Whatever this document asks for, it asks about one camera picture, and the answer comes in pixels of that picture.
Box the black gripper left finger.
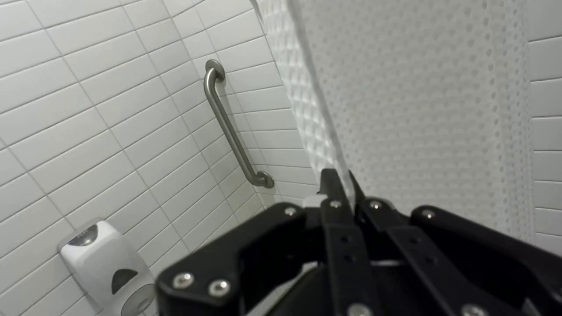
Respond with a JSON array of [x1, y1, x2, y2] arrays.
[[153, 167, 378, 316]]

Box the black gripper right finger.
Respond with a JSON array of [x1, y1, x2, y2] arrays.
[[348, 171, 562, 316]]

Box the white dotted shower curtain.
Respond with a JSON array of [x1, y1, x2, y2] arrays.
[[253, 0, 538, 248]]

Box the steel grab bar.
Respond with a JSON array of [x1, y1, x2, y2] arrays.
[[203, 58, 276, 190]]

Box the white wall soap dispenser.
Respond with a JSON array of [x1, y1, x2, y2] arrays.
[[59, 220, 159, 316]]

